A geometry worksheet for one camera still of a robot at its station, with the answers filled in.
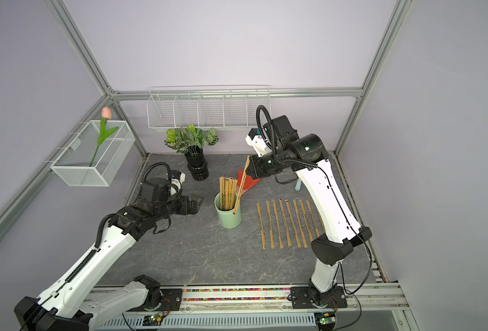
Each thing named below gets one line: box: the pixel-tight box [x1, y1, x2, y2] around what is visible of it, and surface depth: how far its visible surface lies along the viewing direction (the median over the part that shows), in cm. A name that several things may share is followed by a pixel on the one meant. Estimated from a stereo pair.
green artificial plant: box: [164, 124, 219, 155], surface depth 95 cm
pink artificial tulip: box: [88, 106, 120, 167], surface depth 82 cm
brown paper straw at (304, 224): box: [299, 199, 309, 249], surface depth 95 cm
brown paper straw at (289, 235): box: [284, 199, 293, 248], surface depth 93 cm
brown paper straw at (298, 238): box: [292, 199, 302, 249], surface depth 93 cm
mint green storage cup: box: [213, 192, 242, 229], surface depth 91 cm
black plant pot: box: [184, 144, 209, 182], surface depth 104 cm
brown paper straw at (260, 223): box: [256, 201, 267, 251], surface depth 93 cm
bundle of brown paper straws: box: [219, 176, 238, 212], surface depth 86 cm
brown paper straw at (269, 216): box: [266, 200, 276, 250], surface depth 95 cm
